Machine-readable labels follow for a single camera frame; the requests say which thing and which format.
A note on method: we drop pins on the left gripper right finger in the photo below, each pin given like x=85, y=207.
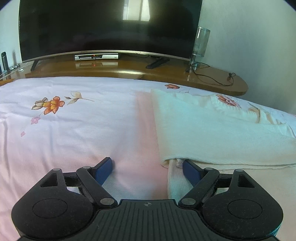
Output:
x=230, y=206

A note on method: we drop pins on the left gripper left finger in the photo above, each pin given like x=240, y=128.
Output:
x=61, y=205

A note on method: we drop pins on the white knitted garment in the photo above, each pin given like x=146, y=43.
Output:
x=223, y=136

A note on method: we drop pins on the pink floral bed sheet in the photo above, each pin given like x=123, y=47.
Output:
x=71, y=122

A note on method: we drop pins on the small items on console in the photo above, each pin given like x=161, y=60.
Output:
x=17, y=67

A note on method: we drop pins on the brown wooden tv console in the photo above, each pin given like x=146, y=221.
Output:
x=135, y=67

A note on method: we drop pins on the dark thermos bottle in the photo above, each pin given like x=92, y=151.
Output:
x=5, y=62

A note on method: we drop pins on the silver set-top box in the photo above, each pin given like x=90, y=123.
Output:
x=97, y=56

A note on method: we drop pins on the large curved black television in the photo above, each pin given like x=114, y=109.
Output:
x=159, y=28

